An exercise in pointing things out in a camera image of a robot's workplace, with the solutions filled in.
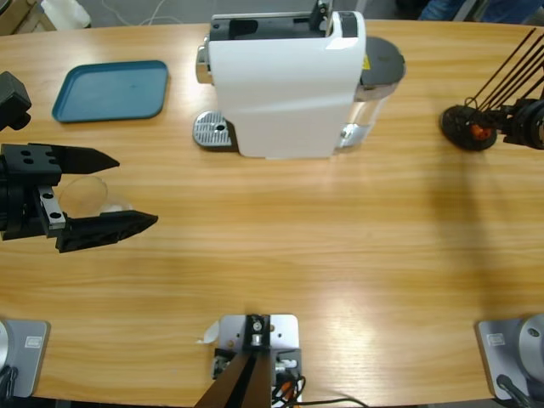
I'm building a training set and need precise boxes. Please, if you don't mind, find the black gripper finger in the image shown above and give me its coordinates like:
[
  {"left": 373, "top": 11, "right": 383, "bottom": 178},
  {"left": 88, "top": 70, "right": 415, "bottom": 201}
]
[
  {"left": 54, "top": 210, "right": 160, "bottom": 255},
  {"left": 488, "top": 105, "right": 518, "bottom": 122},
  {"left": 1, "top": 143, "right": 121, "bottom": 188},
  {"left": 488, "top": 122, "right": 517, "bottom": 138}
]

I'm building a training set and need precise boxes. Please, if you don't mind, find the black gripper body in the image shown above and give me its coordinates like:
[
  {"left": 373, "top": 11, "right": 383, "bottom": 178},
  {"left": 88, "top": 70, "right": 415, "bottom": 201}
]
[
  {"left": 0, "top": 148, "right": 68, "bottom": 242},
  {"left": 502, "top": 98, "right": 544, "bottom": 150}
]

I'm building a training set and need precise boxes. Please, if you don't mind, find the clear glass cup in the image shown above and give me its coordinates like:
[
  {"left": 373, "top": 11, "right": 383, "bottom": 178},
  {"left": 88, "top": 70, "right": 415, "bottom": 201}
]
[{"left": 57, "top": 176, "right": 135, "bottom": 220}]

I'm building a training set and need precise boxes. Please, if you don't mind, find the grey coffee machine lid lever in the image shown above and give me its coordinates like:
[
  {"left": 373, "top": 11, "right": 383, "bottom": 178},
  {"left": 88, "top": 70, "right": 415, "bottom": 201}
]
[{"left": 308, "top": 0, "right": 335, "bottom": 34}]

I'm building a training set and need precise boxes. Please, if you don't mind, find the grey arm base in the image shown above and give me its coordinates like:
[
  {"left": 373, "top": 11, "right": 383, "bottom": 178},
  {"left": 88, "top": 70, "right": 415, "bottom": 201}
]
[
  {"left": 0, "top": 318, "right": 51, "bottom": 399},
  {"left": 474, "top": 313, "right": 544, "bottom": 401}
]

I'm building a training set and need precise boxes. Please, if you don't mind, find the white capsule coffee machine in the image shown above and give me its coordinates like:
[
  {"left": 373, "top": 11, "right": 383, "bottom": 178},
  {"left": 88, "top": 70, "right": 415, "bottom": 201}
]
[{"left": 195, "top": 11, "right": 367, "bottom": 162}]

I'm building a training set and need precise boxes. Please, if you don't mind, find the black capsule stand with rods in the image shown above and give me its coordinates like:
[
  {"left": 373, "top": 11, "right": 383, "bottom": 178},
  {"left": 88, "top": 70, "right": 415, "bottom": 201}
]
[{"left": 439, "top": 27, "right": 544, "bottom": 152}]

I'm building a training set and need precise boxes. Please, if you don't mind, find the teal plastic tray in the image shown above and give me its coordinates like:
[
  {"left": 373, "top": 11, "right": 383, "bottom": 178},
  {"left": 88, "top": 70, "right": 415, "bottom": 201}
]
[{"left": 50, "top": 59, "right": 171, "bottom": 125}]

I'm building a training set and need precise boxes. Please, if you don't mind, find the bystander in blue jeans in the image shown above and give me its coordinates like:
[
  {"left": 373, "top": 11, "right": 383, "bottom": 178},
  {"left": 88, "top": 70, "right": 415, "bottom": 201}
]
[{"left": 418, "top": 0, "right": 544, "bottom": 25}]

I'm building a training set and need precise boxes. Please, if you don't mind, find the metal drip tray grate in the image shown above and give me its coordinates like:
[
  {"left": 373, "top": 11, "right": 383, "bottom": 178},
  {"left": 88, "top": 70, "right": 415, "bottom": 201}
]
[{"left": 193, "top": 110, "right": 239, "bottom": 153}]

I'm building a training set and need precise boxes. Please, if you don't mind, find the clear water tank dark lid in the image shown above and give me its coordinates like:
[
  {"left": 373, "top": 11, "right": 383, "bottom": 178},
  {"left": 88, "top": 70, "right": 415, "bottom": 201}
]
[{"left": 339, "top": 36, "right": 407, "bottom": 150}]

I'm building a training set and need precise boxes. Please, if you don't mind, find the white tape tab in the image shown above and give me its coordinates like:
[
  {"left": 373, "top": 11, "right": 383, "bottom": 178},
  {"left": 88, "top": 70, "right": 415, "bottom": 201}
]
[{"left": 195, "top": 320, "right": 221, "bottom": 345}]

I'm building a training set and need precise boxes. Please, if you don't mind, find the white plastic bag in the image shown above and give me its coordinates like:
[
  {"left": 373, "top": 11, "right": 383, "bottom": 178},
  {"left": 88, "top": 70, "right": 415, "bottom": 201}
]
[{"left": 40, "top": 0, "right": 93, "bottom": 31}]

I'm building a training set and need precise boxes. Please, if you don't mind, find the cardboard box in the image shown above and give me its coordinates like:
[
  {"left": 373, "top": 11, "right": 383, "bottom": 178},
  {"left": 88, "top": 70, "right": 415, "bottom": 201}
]
[{"left": 0, "top": 0, "right": 39, "bottom": 37}]

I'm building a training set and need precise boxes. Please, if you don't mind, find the white mounting block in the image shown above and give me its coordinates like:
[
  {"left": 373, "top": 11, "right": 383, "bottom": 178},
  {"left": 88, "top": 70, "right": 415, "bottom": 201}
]
[{"left": 211, "top": 313, "right": 303, "bottom": 405}]

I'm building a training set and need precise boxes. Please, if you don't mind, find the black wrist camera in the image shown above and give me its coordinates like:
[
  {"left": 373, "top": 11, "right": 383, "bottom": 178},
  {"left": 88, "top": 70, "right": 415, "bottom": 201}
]
[{"left": 0, "top": 71, "right": 33, "bottom": 132}]

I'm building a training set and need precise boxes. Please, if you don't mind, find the white floor cable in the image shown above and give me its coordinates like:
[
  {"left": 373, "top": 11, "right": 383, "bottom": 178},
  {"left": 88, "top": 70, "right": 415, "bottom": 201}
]
[{"left": 101, "top": 0, "right": 188, "bottom": 27}]

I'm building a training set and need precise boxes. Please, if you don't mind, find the black base cable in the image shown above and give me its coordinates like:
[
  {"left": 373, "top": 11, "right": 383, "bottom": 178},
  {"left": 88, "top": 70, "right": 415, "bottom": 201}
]
[
  {"left": 0, "top": 365, "right": 20, "bottom": 400},
  {"left": 495, "top": 373, "right": 532, "bottom": 408}
]

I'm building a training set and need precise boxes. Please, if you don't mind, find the dark camera post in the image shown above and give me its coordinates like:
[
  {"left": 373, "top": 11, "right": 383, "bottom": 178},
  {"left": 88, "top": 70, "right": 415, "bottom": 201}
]
[{"left": 198, "top": 314, "right": 273, "bottom": 408}]

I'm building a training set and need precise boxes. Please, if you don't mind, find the black cable with orange plug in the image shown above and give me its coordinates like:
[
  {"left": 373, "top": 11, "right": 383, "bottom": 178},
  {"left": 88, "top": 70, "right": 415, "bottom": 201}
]
[{"left": 271, "top": 373, "right": 369, "bottom": 408}]

